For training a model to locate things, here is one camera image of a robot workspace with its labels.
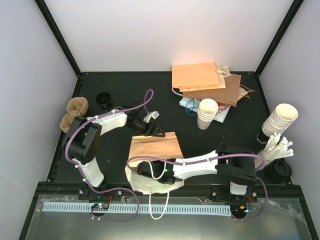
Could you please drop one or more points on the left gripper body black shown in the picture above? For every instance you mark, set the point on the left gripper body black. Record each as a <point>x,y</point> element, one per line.
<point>142,128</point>

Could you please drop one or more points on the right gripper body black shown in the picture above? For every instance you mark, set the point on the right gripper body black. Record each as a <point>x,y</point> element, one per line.
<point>160,180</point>

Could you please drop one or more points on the orange paper bag white handles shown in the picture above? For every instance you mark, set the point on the orange paper bag white handles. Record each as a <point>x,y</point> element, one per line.
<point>148,149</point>

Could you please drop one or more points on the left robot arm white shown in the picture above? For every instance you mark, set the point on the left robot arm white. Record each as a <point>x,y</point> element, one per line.
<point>82,140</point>

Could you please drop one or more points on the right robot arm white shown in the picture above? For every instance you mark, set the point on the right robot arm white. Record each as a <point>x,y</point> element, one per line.
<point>233,165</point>

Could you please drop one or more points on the black paper cup stack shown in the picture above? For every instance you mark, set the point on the black paper cup stack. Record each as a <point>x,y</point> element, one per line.
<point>104,101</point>

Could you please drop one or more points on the light blue paper bag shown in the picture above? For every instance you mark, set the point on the light blue paper bag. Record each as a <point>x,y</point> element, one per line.
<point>190,105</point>

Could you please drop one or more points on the white paper cup stack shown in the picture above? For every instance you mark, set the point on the white paper cup stack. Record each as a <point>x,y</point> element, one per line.
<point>206,113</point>

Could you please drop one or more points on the pulp cup carrier stack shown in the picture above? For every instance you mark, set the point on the pulp cup carrier stack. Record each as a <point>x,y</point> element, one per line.
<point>77,106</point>

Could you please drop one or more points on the checkered paper bag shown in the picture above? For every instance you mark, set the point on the checkered paper bag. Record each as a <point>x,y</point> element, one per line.
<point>222,112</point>

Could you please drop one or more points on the orange paper bag stack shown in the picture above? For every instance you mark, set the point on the orange paper bag stack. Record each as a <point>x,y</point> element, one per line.
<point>198,76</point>

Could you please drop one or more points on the brown kraft paper bag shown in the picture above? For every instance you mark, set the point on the brown kraft paper bag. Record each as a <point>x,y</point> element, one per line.
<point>229,95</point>

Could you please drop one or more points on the black lid stack right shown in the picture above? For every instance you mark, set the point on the black lid stack right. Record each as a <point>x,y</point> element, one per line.
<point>278,171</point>

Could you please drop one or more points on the tall white cup stack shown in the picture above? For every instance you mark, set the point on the tall white cup stack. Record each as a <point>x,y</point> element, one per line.
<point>278,121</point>

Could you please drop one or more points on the blue slotted cable duct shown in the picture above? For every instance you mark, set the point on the blue slotted cable duct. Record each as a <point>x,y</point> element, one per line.
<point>119,208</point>

